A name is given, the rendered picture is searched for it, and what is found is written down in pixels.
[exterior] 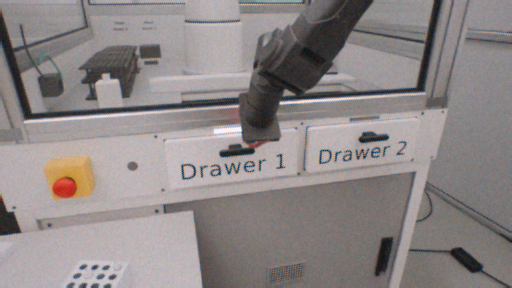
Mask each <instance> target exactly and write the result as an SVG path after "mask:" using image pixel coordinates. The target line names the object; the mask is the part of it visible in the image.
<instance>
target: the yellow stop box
mask: <svg viewBox="0 0 512 288"><path fill-rule="evenodd" d="M43 170H44V173H45V178H46V181H47V183H48V186H49V189H50V194H51V196H52V199H53V200H63V199H65V198H60V197H58V196H57V195H55V194H54V192H53V190H52V187H53V185H54V182H56V181H57V180H58V179H60V178H69V179H71V180H72V181H74V182H75V183H76V186H77V191H76V194H75V195H74V196H71V197H70V198H76V197H84V196H91V195H92V192H93V188H94V187H95V182H94V179H93V172H92V168H91V165H90V161H89V158H88V156H87V155H85V156H77V157H68V158H60V159H49V162H48V163H47V164H46V165H45V168H44V169H43ZM70 198H66V199H70Z"/></svg>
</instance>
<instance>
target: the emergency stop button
mask: <svg viewBox="0 0 512 288"><path fill-rule="evenodd" d="M52 190H53V192H54V194H55V195H57V196H58V197H60V198H65V199H66V198H70V197H71V196H74V195H75V194H76V191H77V186H76V183H75V182H74V181H72V180H71V179H69V178H60V179H58V180H57V181H56V182H54V185H53V187H52Z"/></svg>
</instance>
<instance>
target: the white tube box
mask: <svg viewBox="0 0 512 288"><path fill-rule="evenodd" d="M112 262H113V261H102V260H80V261H79V262H78V263H77V265H76V267H75V268H73V271H72V272H71V273H70V274H69V277H67V279H66V280H65V281H64V283H63V284H62V286H60V288H74V287H78V288H128V287H129V285H130V283H131V280H132V274H131V271H130V263H129V261H121V268H122V269H120V270H118V271H114V269H113V264H112ZM86 268H91V269H92V273H93V277H91V278H90V279H86V278H85V277H84V274H83V271H84V270H85V269H86Z"/></svg>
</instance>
